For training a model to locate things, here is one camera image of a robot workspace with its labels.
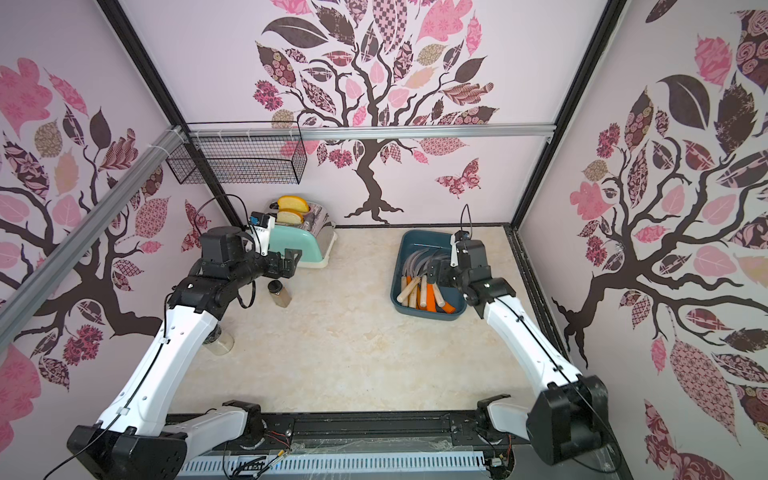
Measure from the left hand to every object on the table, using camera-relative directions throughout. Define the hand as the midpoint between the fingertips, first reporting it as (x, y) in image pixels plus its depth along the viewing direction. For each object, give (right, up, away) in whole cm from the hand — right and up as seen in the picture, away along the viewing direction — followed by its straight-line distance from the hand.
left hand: (282, 254), depth 74 cm
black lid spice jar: (-8, -12, +18) cm, 24 cm away
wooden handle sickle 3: (+44, -13, +22) cm, 51 cm away
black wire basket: (-30, +39, +48) cm, 69 cm away
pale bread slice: (-6, +12, +23) cm, 27 cm away
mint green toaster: (+2, +6, +24) cm, 25 cm away
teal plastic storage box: (+43, +5, +37) cm, 57 cm away
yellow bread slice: (-7, +18, +27) cm, 33 cm away
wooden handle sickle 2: (+43, -15, +21) cm, 50 cm away
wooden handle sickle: (+31, -13, +18) cm, 38 cm away
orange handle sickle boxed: (+46, -18, +21) cm, 54 cm away
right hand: (+42, -2, +8) cm, 43 cm away
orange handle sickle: (+40, -14, +21) cm, 48 cm away
